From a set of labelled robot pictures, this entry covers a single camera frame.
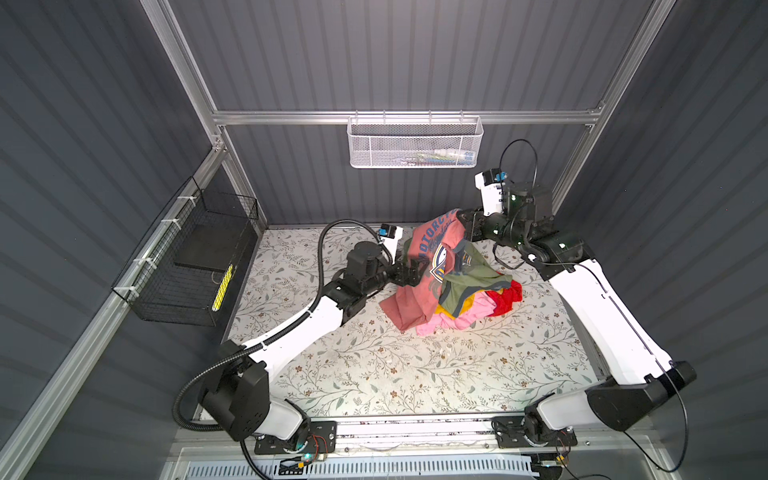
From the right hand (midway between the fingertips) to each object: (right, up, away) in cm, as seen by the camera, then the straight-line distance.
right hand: (462, 214), depth 68 cm
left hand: (-10, -10, +8) cm, 16 cm away
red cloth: (+20, -23, +25) cm, 39 cm away
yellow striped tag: (-56, -17, +1) cm, 59 cm away
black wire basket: (-67, -13, +5) cm, 69 cm away
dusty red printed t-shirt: (-10, -24, +16) cm, 31 cm away
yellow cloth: (+7, -24, +20) cm, 32 cm away
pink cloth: (+10, -25, +20) cm, 34 cm away
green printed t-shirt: (+7, -15, +22) cm, 28 cm away
